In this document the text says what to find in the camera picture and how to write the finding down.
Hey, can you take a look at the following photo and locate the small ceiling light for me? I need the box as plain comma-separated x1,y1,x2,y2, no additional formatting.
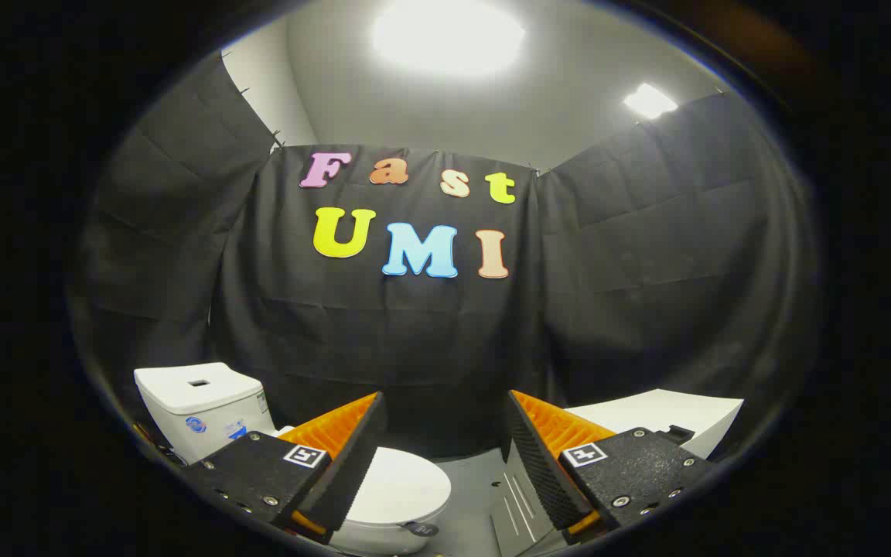
623,83,679,120

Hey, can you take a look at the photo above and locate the white grey cabinet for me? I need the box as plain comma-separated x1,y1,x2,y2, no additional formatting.
488,389,745,557

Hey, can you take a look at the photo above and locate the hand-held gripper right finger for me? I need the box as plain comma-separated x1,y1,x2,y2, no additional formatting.
506,388,715,546

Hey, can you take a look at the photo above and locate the black backdrop cloth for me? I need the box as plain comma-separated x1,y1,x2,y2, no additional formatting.
67,50,821,465

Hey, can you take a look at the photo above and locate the large ceiling light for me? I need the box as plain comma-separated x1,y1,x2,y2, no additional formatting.
372,0,526,78

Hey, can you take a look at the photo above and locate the white toilet lid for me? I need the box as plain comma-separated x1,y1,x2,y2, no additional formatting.
336,446,452,536

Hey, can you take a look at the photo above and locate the white ceramic toilet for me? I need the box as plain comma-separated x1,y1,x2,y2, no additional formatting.
134,362,448,556

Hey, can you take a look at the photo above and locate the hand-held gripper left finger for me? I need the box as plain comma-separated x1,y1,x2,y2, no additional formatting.
181,391,388,546

